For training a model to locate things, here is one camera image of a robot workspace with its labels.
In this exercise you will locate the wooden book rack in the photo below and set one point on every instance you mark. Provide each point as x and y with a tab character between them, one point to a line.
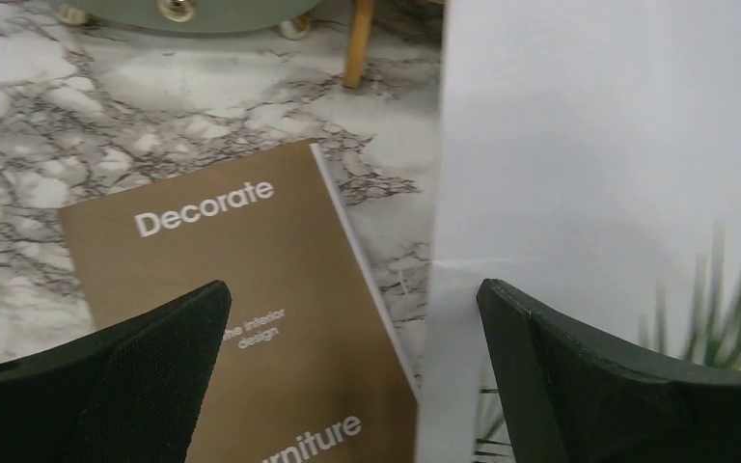
416	21

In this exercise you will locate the cream and orange bread box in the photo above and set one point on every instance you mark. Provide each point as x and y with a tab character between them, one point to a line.
191	17

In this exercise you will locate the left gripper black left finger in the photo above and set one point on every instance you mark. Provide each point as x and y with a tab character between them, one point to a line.
131	392

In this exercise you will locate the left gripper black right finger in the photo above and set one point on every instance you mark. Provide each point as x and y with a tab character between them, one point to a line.
573	393

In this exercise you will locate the palm leaf cover book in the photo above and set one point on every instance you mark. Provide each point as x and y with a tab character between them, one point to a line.
591	157

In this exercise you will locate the brown decorate furniture book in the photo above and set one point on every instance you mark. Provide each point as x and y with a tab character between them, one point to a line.
310	368

